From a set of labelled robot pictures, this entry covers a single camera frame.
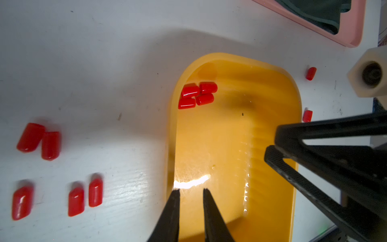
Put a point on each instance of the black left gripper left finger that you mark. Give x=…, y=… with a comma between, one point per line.
x=167, y=227

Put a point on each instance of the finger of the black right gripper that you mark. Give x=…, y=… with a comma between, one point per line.
x=354, y=219
x=289, y=139

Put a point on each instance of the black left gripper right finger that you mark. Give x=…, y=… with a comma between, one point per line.
x=215, y=227

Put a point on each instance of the red protection sleeve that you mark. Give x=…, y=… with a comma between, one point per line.
x=307, y=116
x=311, y=73
x=190, y=91
x=22, y=202
x=205, y=99
x=186, y=103
x=95, y=192
x=51, y=145
x=208, y=87
x=31, y=137
x=76, y=202

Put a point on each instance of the yellow plastic storage box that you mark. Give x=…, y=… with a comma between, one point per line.
x=221, y=147

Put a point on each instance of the dark green cloth napkin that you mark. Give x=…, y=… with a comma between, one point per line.
x=324, y=14

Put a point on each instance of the pink plastic tray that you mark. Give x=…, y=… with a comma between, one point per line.
x=351, y=23

